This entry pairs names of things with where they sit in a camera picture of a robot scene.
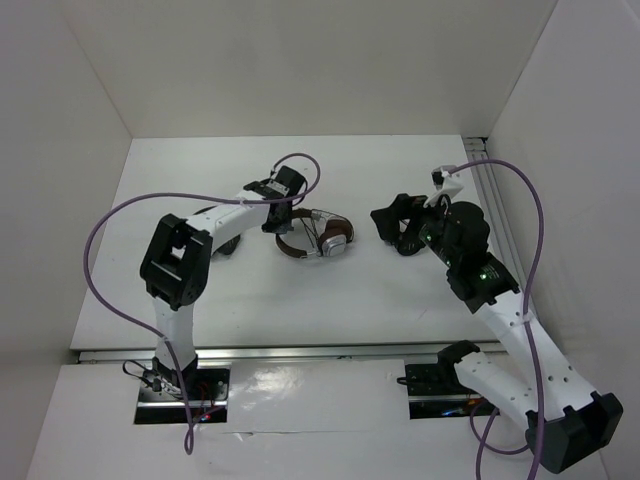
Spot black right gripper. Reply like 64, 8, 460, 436
370, 189, 458, 266

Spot brown silver headphones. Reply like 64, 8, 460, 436
275, 208, 355, 259

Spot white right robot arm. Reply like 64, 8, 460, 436
370, 194, 623, 474

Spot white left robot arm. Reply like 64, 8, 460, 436
140, 166, 306, 399

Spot large black wrapped headphones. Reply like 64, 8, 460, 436
392, 233, 426, 257

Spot small black headphones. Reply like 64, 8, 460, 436
192, 207, 244, 261

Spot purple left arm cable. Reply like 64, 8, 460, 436
82, 152, 322, 456

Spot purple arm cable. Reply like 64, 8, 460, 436
82, 152, 322, 456
444, 158, 546, 479

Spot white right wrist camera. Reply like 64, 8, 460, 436
423, 165, 464, 208

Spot aluminium side rail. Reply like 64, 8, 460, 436
469, 164, 526, 289

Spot aluminium table rail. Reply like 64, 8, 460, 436
77, 342, 511, 371

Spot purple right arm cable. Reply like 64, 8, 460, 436
444, 158, 546, 479

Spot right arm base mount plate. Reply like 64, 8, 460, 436
396, 364, 493, 420

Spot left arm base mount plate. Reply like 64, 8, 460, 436
132, 364, 232, 425

